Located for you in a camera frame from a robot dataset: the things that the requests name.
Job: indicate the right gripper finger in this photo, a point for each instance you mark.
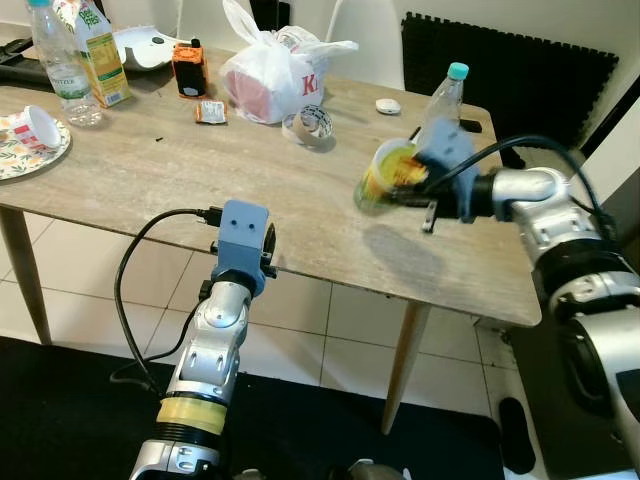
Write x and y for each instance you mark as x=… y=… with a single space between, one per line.
x=408 y=174
x=400 y=204

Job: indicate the yellow cup noodle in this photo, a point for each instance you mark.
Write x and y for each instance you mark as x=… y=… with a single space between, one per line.
x=375 y=180

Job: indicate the wooden table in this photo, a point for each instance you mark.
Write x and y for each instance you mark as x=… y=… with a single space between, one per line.
x=250 y=190

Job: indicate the small white oval case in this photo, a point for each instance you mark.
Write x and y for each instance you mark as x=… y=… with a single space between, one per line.
x=388 y=104

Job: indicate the clear plastic water bottle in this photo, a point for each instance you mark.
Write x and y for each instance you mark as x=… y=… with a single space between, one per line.
x=445 y=100
x=65 y=75

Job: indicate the black foam puzzle mat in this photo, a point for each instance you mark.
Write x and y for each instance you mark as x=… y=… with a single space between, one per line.
x=530 y=80

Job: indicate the orange white sauce sachet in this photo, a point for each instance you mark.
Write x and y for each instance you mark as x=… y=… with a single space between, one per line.
x=211 y=112

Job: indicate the white plastic shopping bag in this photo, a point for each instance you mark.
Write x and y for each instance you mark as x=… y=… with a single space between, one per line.
x=265 y=85

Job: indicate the orange black box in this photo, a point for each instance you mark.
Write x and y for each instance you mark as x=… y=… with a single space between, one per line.
x=189 y=72

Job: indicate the black stand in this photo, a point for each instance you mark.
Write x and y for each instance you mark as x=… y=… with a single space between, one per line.
x=270 y=12

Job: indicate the white foam food tray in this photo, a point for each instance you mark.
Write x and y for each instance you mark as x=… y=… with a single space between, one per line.
x=145 y=48

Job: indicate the yellow green juice carton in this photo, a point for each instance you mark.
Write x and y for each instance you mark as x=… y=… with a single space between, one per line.
x=103 y=65

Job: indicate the floral paper plate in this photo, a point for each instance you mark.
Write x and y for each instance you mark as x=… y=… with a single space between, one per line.
x=25 y=160

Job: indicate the red white paper cup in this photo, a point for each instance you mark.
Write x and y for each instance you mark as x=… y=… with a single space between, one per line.
x=40 y=125

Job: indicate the black floor mat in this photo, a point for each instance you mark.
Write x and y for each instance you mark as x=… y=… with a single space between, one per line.
x=60 y=420

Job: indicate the black device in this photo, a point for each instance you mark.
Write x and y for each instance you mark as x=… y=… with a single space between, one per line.
x=18 y=65

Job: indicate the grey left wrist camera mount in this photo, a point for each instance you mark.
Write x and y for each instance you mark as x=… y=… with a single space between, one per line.
x=243 y=240

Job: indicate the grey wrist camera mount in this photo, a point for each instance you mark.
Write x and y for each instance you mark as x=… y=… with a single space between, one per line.
x=447 y=150
x=243 y=240

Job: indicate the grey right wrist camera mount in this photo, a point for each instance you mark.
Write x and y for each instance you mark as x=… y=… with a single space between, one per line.
x=447 y=150

